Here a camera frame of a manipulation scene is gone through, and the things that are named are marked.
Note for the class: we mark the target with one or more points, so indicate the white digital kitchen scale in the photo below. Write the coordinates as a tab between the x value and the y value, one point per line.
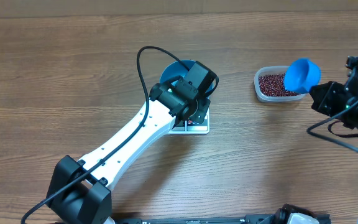
191	127

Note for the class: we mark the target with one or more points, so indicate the red beans in container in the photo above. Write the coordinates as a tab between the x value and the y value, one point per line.
273	85

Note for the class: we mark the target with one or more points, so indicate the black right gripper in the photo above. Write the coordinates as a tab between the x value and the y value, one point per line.
329	93

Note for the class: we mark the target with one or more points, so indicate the teal blue bowl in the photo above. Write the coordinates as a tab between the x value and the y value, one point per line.
176	69

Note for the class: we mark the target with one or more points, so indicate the clear plastic bean container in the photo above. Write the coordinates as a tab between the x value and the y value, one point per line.
273	99

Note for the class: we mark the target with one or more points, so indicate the blue plastic measuring scoop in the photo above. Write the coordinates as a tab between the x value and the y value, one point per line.
301	75

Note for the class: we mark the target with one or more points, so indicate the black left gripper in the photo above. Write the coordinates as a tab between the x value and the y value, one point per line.
201	117

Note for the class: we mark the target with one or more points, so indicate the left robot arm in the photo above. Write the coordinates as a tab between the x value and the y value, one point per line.
81	191

